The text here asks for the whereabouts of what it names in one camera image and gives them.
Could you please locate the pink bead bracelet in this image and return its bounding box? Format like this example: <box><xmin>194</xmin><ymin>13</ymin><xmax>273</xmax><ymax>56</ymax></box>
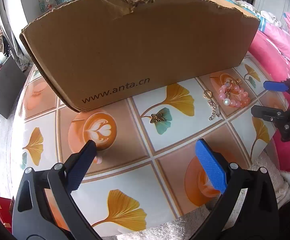
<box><xmin>218</xmin><ymin>83</ymin><xmax>252</xmax><ymax>108</ymax></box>

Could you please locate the gold flower brooch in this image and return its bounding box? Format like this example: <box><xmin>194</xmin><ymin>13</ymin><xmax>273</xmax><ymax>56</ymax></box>
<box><xmin>150</xmin><ymin>112</ymin><xmax>165</xmax><ymax>124</ymax></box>

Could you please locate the red gift bag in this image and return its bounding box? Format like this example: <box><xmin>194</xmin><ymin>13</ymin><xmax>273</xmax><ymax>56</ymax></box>
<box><xmin>0</xmin><ymin>197</ymin><xmax>14</xmax><ymax>233</ymax></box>

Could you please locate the pink blanket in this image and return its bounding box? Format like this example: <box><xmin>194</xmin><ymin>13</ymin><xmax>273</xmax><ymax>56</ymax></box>
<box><xmin>249</xmin><ymin>11</ymin><xmax>290</xmax><ymax>172</ymax></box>

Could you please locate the patterned tablecloth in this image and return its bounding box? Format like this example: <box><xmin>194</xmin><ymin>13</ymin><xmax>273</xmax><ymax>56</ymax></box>
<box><xmin>10</xmin><ymin>54</ymin><xmax>288</xmax><ymax>236</ymax></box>

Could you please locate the dark grey cabinet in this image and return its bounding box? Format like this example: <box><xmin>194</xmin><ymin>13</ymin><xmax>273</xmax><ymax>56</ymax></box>
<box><xmin>0</xmin><ymin>56</ymin><xmax>27</xmax><ymax>119</ymax></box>

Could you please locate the brown cardboard box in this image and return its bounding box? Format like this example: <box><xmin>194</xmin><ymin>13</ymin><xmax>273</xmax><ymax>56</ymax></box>
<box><xmin>20</xmin><ymin>0</ymin><xmax>259</xmax><ymax>112</ymax></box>

